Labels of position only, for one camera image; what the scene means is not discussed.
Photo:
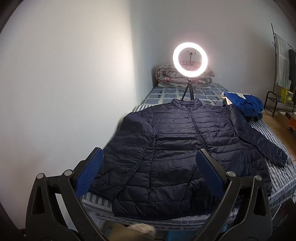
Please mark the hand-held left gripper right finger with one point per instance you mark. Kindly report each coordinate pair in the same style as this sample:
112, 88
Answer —
208, 171

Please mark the beige fuzzy cloth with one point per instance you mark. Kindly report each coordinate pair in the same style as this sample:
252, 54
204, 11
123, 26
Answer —
143, 229

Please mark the hanging dark clothes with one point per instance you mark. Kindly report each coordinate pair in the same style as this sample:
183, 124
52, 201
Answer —
292, 64

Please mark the flat cardboard box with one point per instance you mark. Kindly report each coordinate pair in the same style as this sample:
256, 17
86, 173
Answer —
283, 114

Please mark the folded floral quilt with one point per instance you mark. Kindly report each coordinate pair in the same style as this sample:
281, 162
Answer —
166, 76

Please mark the black metal clothes rack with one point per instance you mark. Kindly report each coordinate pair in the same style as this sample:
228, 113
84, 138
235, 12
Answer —
270, 91

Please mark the navy puffer jacket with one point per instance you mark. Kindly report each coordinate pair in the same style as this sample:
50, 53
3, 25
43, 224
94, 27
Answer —
175, 139

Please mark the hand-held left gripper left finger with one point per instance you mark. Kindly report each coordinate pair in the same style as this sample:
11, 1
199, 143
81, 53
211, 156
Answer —
89, 171

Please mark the yellow box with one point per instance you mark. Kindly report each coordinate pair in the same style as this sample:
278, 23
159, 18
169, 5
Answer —
288, 96

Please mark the blue jacket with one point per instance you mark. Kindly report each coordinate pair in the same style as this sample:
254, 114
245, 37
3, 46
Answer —
248, 104

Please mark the black tripod stand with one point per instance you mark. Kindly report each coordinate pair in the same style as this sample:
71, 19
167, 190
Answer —
188, 84

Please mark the blue checked bedsheet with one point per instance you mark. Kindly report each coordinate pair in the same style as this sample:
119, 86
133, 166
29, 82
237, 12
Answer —
161, 93

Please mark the orange box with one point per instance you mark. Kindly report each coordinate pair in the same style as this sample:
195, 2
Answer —
293, 122

